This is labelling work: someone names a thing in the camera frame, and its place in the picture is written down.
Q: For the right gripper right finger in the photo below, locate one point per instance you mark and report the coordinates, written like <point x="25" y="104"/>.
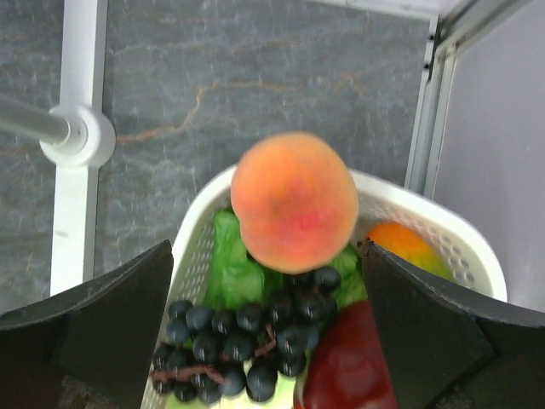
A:
<point x="449" y="347"/>

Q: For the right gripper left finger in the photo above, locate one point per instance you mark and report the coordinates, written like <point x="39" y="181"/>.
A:
<point x="102" y="333"/>

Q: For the dark red mangosteen toy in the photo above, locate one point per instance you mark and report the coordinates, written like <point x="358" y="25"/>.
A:
<point x="348" y="369"/>

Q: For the peach toy fruit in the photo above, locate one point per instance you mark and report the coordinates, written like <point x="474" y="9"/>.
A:
<point x="296" y="202"/>

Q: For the white fruit basket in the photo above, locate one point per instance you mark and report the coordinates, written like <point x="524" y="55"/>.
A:
<point x="463" y="248"/>

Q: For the black grapes toy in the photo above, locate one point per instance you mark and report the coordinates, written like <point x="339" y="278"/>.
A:
<point x="213" y="353"/>

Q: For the green avocado toy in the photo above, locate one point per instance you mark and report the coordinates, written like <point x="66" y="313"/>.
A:
<point x="410" y="246"/>

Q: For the green leaf vegetable toy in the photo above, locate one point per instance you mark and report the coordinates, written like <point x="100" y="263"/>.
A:
<point x="235" y="278"/>

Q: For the silver clothes rack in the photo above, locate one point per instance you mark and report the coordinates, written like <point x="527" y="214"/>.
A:
<point x="77" y="137"/>

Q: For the right aluminium frame post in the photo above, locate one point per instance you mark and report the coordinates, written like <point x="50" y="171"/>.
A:
<point x="453" y="30"/>

